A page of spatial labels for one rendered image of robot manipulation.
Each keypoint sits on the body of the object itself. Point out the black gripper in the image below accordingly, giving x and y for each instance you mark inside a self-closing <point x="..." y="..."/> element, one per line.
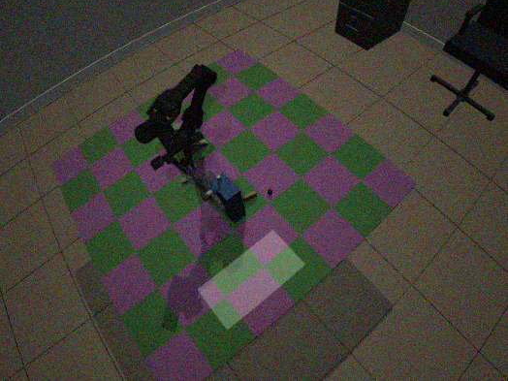
<point x="169" y="158"/>

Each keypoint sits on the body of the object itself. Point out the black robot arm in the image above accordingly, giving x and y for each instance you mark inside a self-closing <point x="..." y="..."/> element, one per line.
<point x="169" y="104"/>

